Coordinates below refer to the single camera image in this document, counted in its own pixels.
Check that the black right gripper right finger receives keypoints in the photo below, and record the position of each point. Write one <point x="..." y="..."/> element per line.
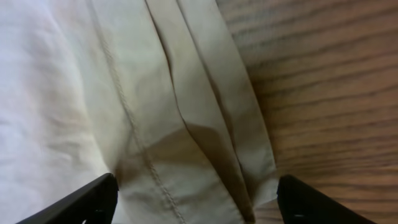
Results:
<point x="300" y="203"/>

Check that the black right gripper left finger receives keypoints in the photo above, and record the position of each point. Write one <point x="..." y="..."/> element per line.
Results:
<point x="94" y="203"/>

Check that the beige khaki shorts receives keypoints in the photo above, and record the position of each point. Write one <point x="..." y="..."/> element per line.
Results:
<point x="154" y="92"/>

